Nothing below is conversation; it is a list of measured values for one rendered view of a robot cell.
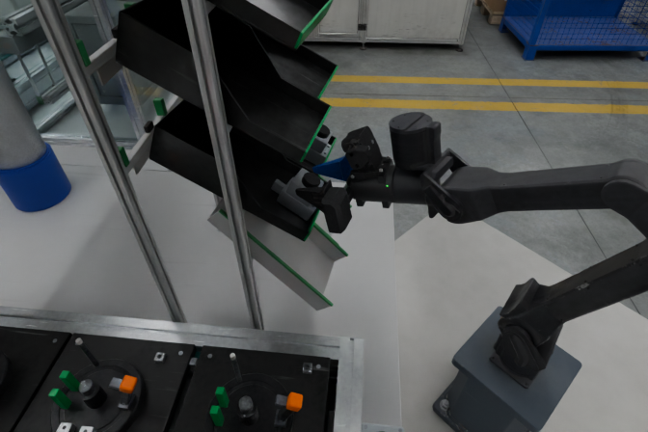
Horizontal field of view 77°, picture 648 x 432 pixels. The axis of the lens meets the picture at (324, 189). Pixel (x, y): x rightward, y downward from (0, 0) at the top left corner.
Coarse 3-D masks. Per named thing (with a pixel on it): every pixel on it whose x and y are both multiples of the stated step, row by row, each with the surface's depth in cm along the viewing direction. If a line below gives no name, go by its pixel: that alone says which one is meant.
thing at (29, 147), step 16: (0, 64) 100; (0, 80) 100; (0, 96) 101; (16, 96) 106; (0, 112) 102; (16, 112) 105; (0, 128) 103; (16, 128) 106; (32, 128) 111; (0, 144) 105; (16, 144) 108; (32, 144) 111; (0, 160) 108; (16, 160) 110; (32, 160) 112
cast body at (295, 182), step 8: (296, 176) 67; (304, 176) 66; (312, 176) 67; (280, 184) 70; (288, 184) 69; (296, 184) 66; (304, 184) 66; (312, 184) 66; (320, 184) 68; (280, 192) 71; (288, 192) 67; (280, 200) 69; (288, 200) 68; (296, 200) 68; (304, 200) 67; (288, 208) 70; (296, 208) 69; (304, 208) 68; (312, 208) 68; (304, 216) 69
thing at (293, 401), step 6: (282, 396) 61; (288, 396) 60; (294, 396) 60; (300, 396) 60; (276, 402) 60; (282, 402) 60; (288, 402) 59; (294, 402) 59; (300, 402) 60; (282, 408) 63; (288, 408) 59; (294, 408) 59; (300, 408) 59; (282, 414) 62; (288, 414) 62; (282, 420) 64
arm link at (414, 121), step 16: (416, 112) 57; (400, 128) 53; (416, 128) 53; (432, 128) 52; (400, 144) 54; (416, 144) 53; (432, 144) 53; (400, 160) 56; (416, 160) 55; (432, 160) 54; (448, 160) 55; (464, 160) 57; (432, 176) 54; (432, 192) 53; (448, 208) 52
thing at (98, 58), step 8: (208, 8) 47; (112, 40) 58; (104, 48) 56; (112, 48) 57; (96, 56) 54; (104, 56) 55; (112, 56) 57; (96, 64) 54; (88, 72) 52; (176, 96) 79; (168, 104) 76; (176, 104) 78; (168, 112) 75; (160, 120) 72; (144, 136) 68; (136, 144) 67; (144, 144) 67; (136, 152) 65; (136, 160) 65; (128, 168) 63
